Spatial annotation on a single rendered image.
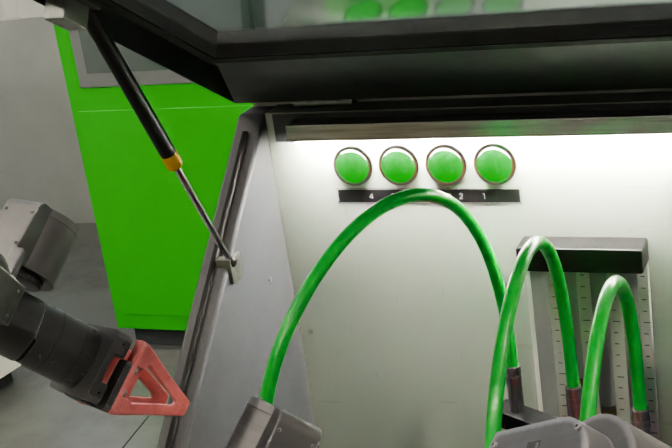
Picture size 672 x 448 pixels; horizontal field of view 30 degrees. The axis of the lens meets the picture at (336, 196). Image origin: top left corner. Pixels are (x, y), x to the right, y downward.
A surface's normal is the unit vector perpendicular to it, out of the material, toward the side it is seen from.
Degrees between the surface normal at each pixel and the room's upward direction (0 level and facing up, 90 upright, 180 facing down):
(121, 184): 90
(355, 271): 90
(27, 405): 0
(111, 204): 90
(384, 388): 90
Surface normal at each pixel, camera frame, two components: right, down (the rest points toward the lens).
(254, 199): 0.91, 0.00
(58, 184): -0.27, 0.34
